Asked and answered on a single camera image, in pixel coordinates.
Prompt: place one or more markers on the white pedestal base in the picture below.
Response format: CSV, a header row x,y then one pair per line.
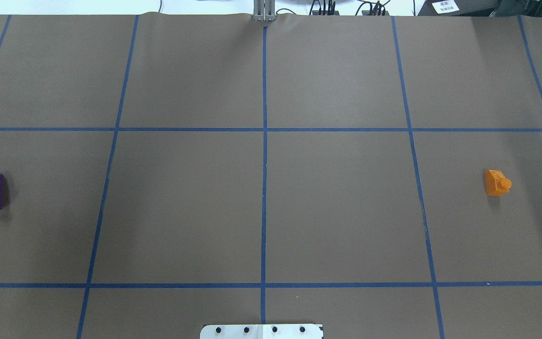
x,y
262,331

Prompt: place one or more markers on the orange trapezoid block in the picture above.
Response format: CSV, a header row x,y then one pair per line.
x,y
496,183

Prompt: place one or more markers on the aluminium frame post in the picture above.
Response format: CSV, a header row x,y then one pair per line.
x,y
264,10

